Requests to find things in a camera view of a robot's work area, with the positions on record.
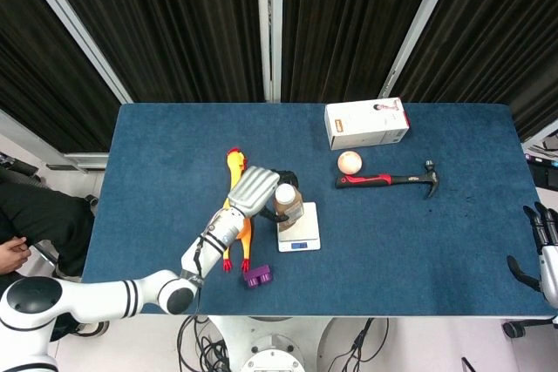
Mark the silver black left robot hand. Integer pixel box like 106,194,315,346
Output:
225,166,302,225

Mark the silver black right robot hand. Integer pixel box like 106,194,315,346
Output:
506,201,558,308

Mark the brown juice bottle white cap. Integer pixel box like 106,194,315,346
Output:
272,183,305,233

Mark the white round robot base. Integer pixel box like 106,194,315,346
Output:
208,315,337,372

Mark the white kitchen scale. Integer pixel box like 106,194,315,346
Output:
277,200,322,254

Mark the yellow rubber chicken toy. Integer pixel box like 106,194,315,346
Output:
221,147,255,273

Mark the black office chair base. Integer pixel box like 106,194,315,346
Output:
500,313,558,339

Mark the purple plastic building block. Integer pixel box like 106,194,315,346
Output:
242,264,274,289

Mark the cream white ball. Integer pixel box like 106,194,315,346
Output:
337,150,364,175

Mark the cluttered side desk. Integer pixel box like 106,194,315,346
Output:
521,127,558,190

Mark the black red claw hammer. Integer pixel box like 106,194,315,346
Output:
334,159,440,200

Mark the white cardboard box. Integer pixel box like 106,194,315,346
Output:
323,97,411,152

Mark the blue table cloth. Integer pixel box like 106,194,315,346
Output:
81,103,558,319

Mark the dark pleated curtain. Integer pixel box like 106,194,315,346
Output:
390,0,558,142
281,0,450,103
38,0,267,103
0,0,127,153

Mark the seated person in black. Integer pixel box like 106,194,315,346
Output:
0,162,95,277

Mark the black floor cable bundle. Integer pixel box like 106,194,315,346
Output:
176,315,232,372
326,317,389,372

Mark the white metal frame post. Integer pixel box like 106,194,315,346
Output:
11,0,134,105
378,0,463,98
255,0,284,103

